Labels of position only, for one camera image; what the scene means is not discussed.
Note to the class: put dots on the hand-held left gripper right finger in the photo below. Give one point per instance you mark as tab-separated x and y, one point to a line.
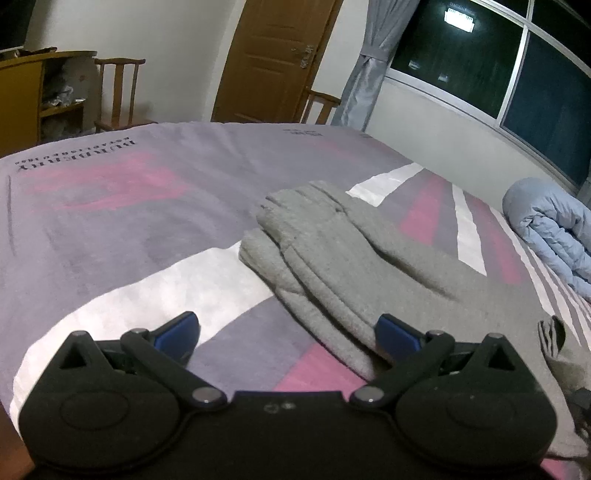
398	336

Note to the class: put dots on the cabinet shelf clutter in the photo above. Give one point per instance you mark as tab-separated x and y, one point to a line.
64	97

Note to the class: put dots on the striped pink grey bed sheet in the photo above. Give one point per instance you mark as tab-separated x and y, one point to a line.
115	221

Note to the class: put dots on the sliding glass window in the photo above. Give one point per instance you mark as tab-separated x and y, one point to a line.
498	64

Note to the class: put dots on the brown wooden door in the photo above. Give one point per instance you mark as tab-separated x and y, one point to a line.
272	60

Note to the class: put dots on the grey curtain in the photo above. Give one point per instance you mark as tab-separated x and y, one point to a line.
369	69

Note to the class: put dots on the wooden cabinet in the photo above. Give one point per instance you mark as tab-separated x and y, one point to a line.
23	101

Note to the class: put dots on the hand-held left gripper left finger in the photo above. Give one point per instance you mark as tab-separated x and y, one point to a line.
178	334

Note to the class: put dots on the wooden chair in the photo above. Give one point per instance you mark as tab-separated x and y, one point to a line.
321	108
122	92

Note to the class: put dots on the folded light blue duvet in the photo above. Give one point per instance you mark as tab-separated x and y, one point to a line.
549	230

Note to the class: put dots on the dark television screen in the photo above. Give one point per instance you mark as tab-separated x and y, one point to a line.
14	23

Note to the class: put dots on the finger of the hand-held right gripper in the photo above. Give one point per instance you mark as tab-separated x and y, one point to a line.
582	406

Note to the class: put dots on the grey pants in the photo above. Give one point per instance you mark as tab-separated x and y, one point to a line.
341	277

